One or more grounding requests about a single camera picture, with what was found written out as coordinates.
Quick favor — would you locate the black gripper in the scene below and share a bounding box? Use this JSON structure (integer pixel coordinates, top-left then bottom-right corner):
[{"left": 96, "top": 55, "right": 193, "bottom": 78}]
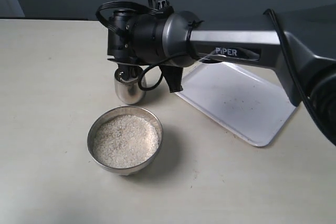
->
[{"left": 107, "top": 57, "right": 183, "bottom": 93}]

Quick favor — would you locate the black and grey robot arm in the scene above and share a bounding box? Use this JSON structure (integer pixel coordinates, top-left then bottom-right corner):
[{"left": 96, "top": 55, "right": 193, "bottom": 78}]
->
[{"left": 107, "top": 5, "right": 335, "bottom": 143}]

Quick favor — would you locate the steel bowl of rice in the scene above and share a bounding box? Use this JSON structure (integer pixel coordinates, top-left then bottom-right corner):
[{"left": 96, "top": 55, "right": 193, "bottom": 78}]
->
[{"left": 87, "top": 106, "right": 163, "bottom": 176}]

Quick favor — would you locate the small steel cup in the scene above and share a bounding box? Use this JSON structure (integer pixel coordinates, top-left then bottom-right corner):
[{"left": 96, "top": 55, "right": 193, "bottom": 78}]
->
[{"left": 114, "top": 67, "right": 146, "bottom": 105}]

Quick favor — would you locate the white plastic tray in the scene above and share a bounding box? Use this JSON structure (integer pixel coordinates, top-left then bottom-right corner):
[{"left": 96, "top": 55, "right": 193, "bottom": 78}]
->
[{"left": 177, "top": 62, "right": 297, "bottom": 147}]

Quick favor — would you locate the black cable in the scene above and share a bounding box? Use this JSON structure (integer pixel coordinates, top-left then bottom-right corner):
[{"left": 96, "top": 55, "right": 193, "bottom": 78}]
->
[{"left": 94, "top": 0, "right": 169, "bottom": 33}]

